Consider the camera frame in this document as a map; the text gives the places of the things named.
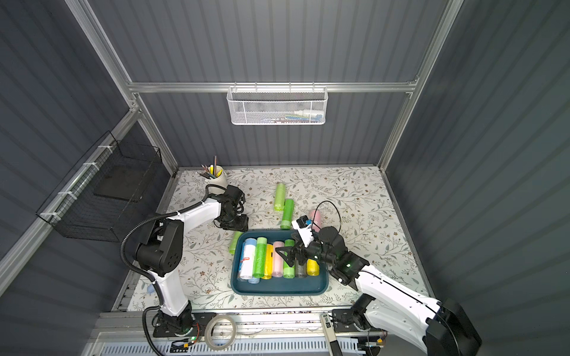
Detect dark grey trash bag roll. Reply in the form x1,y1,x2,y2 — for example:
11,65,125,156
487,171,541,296
295,261,307,278

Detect pale green roll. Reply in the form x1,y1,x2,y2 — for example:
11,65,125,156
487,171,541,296
284,239,295,279
274,182,286,212

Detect yellow trash bag roll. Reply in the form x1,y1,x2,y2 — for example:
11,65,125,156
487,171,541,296
262,244,274,280
306,259,320,277

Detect pink trash bag roll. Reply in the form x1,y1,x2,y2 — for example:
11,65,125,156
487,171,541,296
272,241,284,277
309,210,322,232

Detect bright green roll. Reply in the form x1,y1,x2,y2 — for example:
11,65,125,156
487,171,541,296
252,237,267,279
280,199,295,230

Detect light green roll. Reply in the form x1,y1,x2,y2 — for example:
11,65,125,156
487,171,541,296
229,231,243,255

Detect white roll with red label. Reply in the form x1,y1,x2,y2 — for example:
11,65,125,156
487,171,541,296
241,238,256,280

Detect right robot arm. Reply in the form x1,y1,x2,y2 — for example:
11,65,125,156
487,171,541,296
275,227,482,355

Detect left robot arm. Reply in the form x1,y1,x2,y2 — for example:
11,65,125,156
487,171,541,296
134,185,249,335

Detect teal plastic storage box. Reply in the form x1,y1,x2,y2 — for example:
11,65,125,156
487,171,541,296
230,229,329,297

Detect clear packing tape roll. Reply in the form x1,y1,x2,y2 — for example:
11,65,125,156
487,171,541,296
204,314,238,352

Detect white pen holder cup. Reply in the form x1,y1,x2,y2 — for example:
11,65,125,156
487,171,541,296
206,165,228,190

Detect pens and pencils bunch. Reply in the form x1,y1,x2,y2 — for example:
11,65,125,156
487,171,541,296
200,155,224,179

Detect items in white basket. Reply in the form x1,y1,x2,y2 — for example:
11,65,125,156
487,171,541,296
260,109,326,123

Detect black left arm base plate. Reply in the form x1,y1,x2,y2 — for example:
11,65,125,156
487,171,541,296
151,309,218,338

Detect white wire wall basket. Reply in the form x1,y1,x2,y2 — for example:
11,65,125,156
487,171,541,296
227,87,329,125

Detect black wire side basket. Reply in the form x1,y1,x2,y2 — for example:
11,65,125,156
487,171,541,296
37,138,167,243

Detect black corrugated cable hose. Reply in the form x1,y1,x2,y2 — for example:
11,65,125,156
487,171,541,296
119,183,228,356

